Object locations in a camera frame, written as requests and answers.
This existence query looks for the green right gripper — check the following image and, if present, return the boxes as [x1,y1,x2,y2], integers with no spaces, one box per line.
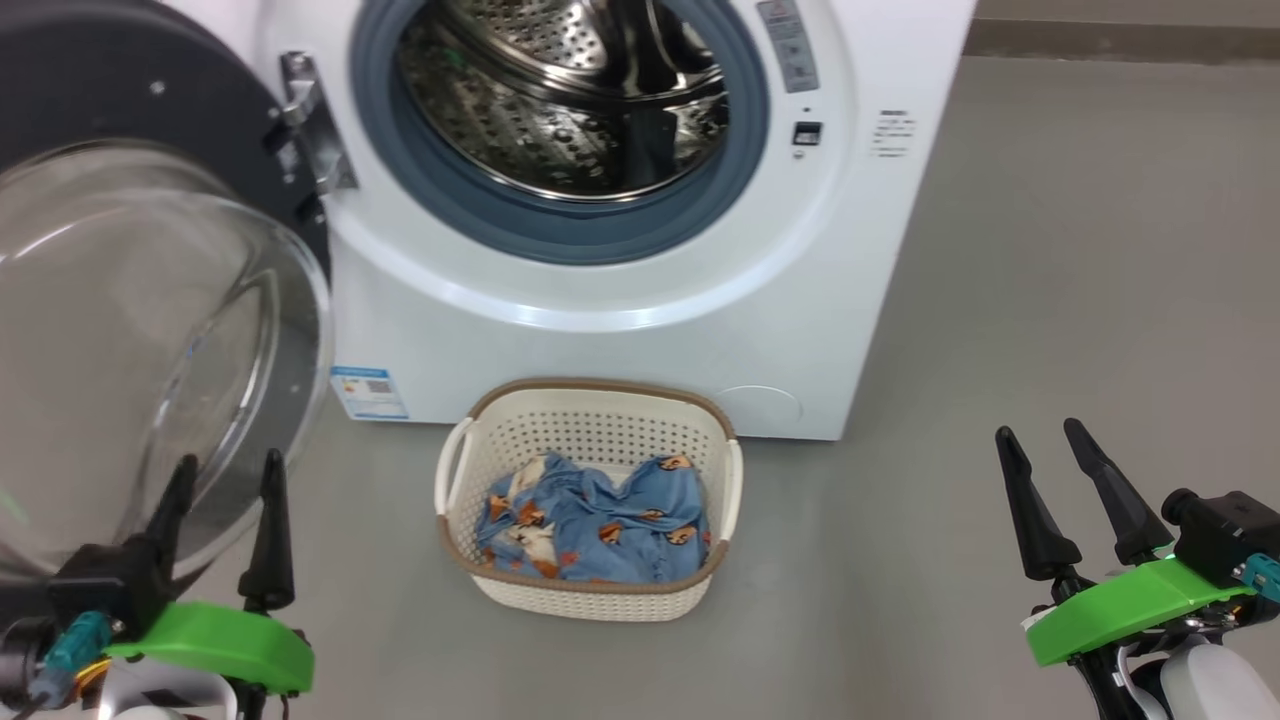
[995,418,1256,668]

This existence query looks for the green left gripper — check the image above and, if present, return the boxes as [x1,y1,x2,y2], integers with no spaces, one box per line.
[105,449,316,696]

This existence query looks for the blue and white bear-print garment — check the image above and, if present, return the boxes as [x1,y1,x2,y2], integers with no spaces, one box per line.
[475,455,601,581]

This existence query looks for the black round glass washer door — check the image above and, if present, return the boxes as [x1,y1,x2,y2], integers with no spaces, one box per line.
[0,0,334,601]

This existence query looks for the metal door hinge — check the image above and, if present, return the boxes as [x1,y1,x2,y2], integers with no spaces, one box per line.
[265,52,359,196]

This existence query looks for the white front-load washing machine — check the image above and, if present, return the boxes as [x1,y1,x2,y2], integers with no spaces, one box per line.
[170,0,979,441]

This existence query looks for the stainless steel washing machine drum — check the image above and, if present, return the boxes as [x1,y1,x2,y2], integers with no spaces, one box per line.
[397,0,729,201]

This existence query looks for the blue energy label sticker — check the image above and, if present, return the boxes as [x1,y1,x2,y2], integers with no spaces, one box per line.
[330,366,409,421]

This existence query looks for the round white filter cover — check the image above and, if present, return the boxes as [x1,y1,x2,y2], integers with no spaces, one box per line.
[716,385,803,429]

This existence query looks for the cream perforated laundry basket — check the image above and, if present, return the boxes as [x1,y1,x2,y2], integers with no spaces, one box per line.
[434,378,744,623]

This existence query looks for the small printed text sticker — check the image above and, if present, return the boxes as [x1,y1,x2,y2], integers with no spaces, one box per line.
[870,108,916,159]

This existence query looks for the grey warning label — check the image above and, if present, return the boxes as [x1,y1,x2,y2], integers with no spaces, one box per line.
[756,0,820,94]

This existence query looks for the teal left camera cable plug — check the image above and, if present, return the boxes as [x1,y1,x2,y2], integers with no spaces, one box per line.
[0,612,111,711]

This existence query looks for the teal camera cable plug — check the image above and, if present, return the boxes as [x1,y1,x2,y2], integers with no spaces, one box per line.
[1238,555,1280,604]
[0,612,111,711]

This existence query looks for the teal right camera cable plug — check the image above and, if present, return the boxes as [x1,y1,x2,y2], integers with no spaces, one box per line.
[1238,555,1280,604]

